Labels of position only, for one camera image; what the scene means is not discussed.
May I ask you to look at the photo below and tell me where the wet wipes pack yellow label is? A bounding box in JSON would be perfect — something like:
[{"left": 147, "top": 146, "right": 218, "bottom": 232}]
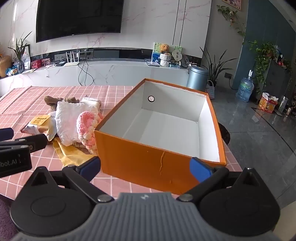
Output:
[{"left": 20, "top": 114, "right": 57, "bottom": 141}]

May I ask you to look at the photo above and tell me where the hanging vine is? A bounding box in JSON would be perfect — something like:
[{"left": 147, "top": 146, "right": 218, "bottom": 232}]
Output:
[{"left": 217, "top": 5, "right": 247, "bottom": 39}]

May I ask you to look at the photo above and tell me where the long-leaf floor plant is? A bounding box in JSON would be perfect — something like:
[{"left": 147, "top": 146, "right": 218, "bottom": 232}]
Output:
[{"left": 200, "top": 46, "right": 233, "bottom": 87}]

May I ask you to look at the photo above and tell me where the black cable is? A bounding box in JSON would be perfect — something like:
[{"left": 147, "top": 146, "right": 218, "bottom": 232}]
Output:
[{"left": 77, "top": 61, "right": 94, "bottom": 87}]

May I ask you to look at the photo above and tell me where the orange cardboard box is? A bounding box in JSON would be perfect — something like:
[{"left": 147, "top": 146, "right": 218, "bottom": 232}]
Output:
[{"left": 94, "top": 78, "right": 227, "bottom": 195}]

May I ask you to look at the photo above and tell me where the white router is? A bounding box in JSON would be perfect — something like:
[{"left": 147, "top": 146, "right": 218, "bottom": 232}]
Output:
[{"left": 63, "top": 51, "right": 80, "bottom": 67}]

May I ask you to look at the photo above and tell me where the framed wall picture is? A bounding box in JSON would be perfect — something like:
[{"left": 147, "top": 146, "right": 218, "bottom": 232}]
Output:
[{"left": 221, "top": 0, "right": 242, "bottom": 11}]

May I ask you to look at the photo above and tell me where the orange gift bag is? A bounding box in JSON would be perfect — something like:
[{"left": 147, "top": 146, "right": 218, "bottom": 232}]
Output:
[{"left": 258, "top": 92, "right": 279, "bottom": 113}]

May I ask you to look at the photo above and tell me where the green picture book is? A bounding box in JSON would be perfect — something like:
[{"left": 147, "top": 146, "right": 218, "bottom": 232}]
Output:
[{"left": 153, "top": 42, "right": 183, "bottom": 63}]

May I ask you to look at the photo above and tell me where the white crinkled towel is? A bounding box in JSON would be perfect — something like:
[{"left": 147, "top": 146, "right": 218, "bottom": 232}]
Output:
[{"left": 55, "top": 101, "right": 93, "bottom": 146}]

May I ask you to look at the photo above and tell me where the gold vase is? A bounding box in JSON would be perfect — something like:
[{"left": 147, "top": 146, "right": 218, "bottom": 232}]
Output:
[{"left": 0, "top": 56, "right": 12, "bottom": 78}]

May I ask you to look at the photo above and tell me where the white marble television cabinet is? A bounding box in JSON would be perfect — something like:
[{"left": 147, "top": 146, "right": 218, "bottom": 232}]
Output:
[{"left": 0, "top": 59, "right": 189, "bottom": 96}]

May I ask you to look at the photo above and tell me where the green plant in glass vase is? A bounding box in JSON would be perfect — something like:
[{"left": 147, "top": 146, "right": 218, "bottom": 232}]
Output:
[{"left": 8, "top": 31, "right": 32, "bottom": 73}]

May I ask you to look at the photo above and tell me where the pothos plant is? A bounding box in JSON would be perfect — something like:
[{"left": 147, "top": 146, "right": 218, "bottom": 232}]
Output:
[{"left": 248, "top": 40, "right": 278, "bottom": 93}]

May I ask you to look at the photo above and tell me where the yellow cloth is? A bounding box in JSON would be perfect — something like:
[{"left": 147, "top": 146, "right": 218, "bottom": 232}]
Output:
[{"left": 51, "top": 137, "right": 99, "bottom": 166}]

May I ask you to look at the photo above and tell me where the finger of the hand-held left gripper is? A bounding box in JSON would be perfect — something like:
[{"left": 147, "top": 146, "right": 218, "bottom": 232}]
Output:
[
  {"left": 0, "top": 127, "right": 14, "bottom": 141},
  {"left": 0, "top": 134, "right": 48, "bottom": 152}
]

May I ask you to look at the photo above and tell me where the dark grey cabinet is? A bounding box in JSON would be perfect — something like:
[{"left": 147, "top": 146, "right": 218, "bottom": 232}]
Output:
[{"left": 261, "top": 59, "right": 292, "bottom": 102}]

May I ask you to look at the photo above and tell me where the water bottle with pump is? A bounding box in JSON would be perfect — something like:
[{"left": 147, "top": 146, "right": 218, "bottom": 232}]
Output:
[{"left": 236, "top": 70, "right": 255, "bottom": 102}]

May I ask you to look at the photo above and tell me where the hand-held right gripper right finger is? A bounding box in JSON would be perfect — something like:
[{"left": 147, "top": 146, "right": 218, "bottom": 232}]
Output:
[{"left": 177, "top": 157, "right": 266, "bottom": 204}]

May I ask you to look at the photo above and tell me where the pink crochet hat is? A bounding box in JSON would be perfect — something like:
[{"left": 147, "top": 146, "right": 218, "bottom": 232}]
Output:
[{"left": 77, "top": 111, "right": 103, "bottom": 154}]

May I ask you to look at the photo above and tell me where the black wall television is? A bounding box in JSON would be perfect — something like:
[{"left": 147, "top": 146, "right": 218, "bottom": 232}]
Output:
[{"left": 36, "top": 0, "right": 124, "bottom": 43}]

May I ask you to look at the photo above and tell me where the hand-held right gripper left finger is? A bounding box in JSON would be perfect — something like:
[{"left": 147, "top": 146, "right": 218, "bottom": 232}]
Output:
[{"left": 22, "top": 156, "right": 114, "bottom": 204}]

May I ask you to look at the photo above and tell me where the round hand fan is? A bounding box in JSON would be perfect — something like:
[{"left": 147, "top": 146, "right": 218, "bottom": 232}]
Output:
[{"left": 171, "top": 50, "right": 181, "bottom": 65}]

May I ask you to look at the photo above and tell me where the woven basket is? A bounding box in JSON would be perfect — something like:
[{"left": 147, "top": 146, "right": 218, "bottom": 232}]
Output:
[{"left": 205, "top": 80, "right": 216, "bottom": 100}]

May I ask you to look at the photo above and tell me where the metal trash can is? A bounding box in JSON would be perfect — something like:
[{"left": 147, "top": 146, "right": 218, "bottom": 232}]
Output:
[{"left": 186, "top": 65, "right": 209, "bottom": 91}]

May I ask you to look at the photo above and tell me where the pink checked tablecloth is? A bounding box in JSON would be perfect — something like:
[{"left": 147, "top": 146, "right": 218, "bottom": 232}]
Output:
[{"left": 0, "top": 85, "right": 242, "bottom": 202}]

